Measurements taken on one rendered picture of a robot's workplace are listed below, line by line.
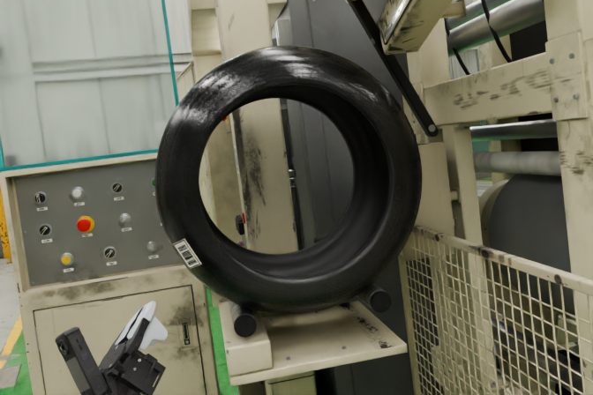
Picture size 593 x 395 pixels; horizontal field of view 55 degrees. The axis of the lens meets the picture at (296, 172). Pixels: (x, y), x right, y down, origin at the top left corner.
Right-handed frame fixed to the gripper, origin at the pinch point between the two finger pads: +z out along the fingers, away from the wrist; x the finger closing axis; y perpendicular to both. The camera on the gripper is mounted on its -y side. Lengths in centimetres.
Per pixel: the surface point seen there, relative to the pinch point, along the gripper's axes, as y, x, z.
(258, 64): -12.1, 23.3, 41.6
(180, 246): 0.1, -0.4, 14.1
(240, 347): 21.4, -1.4, 5.1
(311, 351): 36.2, 1.1, 12.9
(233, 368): 22.9, -3.8, 2.0
